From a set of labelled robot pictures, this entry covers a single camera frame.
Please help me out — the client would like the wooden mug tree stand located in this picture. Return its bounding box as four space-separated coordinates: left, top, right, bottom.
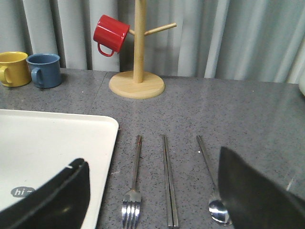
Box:
109 0 177 99

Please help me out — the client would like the silver metal chopstick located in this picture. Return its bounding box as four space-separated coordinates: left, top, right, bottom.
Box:
167 141 179 229
162 135 173 229

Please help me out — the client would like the cream rabbit serving tray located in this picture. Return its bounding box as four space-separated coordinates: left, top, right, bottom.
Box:
0 109 119 229

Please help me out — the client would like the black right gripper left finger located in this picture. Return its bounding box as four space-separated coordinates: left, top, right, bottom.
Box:
0 158 91 229

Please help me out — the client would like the blue enamel mug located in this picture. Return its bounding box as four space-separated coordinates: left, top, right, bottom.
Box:
26 53 62 89

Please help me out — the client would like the red enamel mug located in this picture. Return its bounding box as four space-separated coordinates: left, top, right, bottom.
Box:
93 15 130 57

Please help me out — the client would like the yellow enamel mug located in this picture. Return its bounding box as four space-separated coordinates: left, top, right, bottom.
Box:
0 52 31 87

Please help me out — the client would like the silver metal fork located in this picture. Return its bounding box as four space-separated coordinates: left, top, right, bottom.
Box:
122 135 142 229

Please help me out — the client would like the silver metal spoon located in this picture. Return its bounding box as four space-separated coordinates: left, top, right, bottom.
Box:
196 135 232 226

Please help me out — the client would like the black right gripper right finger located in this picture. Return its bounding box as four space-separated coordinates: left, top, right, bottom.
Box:
218 147 305 229

